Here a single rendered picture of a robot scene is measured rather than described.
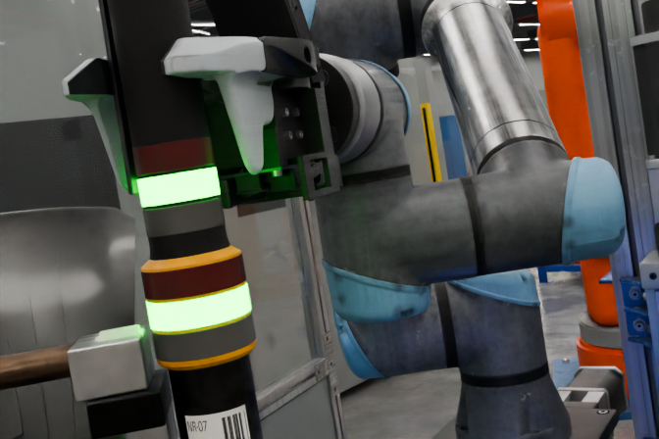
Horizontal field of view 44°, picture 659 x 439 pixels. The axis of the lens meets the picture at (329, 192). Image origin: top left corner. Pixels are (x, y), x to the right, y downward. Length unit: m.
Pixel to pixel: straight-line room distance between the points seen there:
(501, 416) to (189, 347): 0.78
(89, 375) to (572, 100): 4.10
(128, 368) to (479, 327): 0.75
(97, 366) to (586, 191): 0.37
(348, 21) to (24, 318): 0.54
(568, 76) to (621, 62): 3.20
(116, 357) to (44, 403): 0.09
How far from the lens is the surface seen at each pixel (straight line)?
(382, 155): 0.59
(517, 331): 1.08
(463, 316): 1.06
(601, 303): 4.25
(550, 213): 0.60
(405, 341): 1.06
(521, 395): 1.10
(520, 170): 0.62
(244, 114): 0.36
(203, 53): 0.34
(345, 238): 0.59
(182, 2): 0.36
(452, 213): 0.59
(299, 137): 0.44
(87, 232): 0.51
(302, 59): 0.39
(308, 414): 1.81
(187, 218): 0.34
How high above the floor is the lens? 1.45
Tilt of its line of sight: 3 degrees down
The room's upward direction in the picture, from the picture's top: 9 degrees counter-clockwise
